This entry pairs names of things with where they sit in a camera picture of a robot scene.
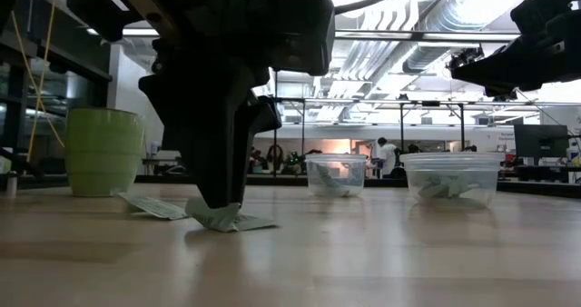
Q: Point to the small white bottle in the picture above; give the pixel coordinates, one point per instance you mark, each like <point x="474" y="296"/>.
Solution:
<point x="12" y="184"/>

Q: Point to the person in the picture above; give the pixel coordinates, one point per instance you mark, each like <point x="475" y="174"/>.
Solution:
<point x="388" y="159"/>

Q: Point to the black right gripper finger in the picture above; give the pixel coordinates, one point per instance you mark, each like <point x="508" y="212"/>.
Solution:
<point x="499" y="68"/>
<point x="499" y="93"/>

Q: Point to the pale green ceramic mug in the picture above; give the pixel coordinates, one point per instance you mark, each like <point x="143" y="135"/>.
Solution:
<point x="104" y="152"/>

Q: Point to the clear plastic container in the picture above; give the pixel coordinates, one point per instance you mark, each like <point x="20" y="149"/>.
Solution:
<point x="336" y="159"/>
<point x="454" y="161"/>

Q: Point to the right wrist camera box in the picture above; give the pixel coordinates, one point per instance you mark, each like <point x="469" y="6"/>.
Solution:
<point x="540" y="9"/>

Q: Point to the black metal rack frame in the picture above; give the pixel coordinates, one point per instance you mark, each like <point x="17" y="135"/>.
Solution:
<point x="401" y="130"/>

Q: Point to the pale green stevia packet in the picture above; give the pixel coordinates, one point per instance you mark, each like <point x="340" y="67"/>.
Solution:
<point x="433" y="190"/>
<point x="156" y="206"/>
<point x="329" y="180"/>
<point x="463" y="186"/>
<point x="218" y="220"/>

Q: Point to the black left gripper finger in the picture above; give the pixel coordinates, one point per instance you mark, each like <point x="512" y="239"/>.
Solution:
<point x="209" y="130"/>
<point x="267" y="115"/>

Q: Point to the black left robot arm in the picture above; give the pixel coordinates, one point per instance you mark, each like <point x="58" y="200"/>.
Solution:
<point x="104" y="7"/>

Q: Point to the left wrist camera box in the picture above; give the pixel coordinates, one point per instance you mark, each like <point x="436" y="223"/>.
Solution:
<point x="295" y="34"/>

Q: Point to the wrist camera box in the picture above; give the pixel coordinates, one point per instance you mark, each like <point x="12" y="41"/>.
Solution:
<point x="540" y="9"/>
<point x="295" y="34"/>

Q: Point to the black computer monitor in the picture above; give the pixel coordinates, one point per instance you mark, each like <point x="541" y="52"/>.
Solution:
<point x="540" y="144"/>

